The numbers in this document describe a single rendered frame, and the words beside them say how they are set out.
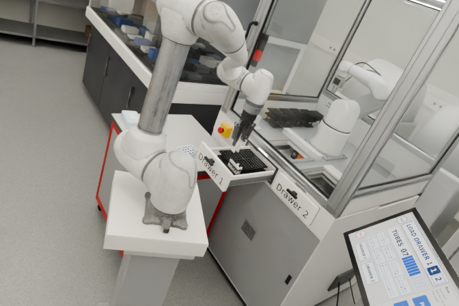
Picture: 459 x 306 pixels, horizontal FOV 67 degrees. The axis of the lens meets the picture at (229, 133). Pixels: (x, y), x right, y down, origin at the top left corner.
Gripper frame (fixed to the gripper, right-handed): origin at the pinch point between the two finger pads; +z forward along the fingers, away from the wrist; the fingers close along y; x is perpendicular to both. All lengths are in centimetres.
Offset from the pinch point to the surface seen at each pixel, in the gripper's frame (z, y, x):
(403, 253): -10, 11, -87
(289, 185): 8.9, 21.1, -25.3
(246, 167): 10.3, 7.7, -5.5
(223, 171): 8.8, -10.8, -8.5
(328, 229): 13, 23, -54
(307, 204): 9.7, 21.0, -39.2
